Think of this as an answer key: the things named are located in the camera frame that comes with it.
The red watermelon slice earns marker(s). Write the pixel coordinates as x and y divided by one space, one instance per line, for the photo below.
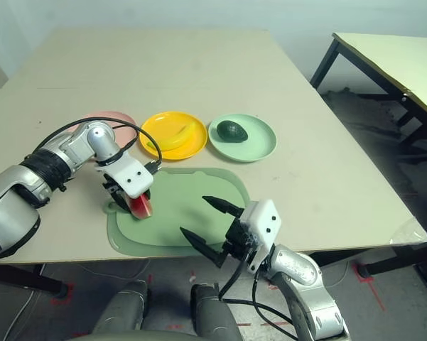
142 207

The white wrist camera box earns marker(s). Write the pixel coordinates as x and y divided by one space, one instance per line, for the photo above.
264 220
128 174

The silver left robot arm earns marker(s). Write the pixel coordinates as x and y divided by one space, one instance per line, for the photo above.
57 160

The light green round plate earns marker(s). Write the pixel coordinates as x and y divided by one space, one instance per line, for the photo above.
248 151

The grey left robot leg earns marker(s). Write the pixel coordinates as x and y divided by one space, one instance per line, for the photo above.
122 305

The yellow banana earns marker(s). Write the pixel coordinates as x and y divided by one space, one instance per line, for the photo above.
177 138

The yellow round plate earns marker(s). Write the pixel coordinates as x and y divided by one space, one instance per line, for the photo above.
170 152

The green silicone cutting mat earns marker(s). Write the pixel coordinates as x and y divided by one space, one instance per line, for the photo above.
184 209

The pale green robot waist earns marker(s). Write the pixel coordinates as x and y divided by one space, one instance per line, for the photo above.
128 336

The black table base bar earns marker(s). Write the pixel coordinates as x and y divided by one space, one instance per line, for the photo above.
376 263
28 280

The clear plastic table corner guard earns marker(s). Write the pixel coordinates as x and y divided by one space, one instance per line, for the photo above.
410 232

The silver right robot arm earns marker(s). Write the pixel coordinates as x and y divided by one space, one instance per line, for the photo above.
305 284

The dark green avocado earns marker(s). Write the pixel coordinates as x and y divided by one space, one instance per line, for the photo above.
232 131

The beige side table black frame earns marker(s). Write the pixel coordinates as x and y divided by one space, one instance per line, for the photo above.
394 60

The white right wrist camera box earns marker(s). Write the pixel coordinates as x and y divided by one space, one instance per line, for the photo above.
264 220

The pink round plate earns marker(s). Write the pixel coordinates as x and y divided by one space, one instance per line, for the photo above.
126 133

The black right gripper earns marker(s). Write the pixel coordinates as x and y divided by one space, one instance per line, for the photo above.
239 241

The grey robot leg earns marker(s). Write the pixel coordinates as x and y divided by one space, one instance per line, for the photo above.
122 305
213 312

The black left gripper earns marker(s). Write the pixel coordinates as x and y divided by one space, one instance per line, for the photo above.
110 187

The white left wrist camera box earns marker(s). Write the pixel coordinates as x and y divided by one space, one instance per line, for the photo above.
128 174

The grey right robot leg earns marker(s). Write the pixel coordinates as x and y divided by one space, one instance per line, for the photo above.
213 312

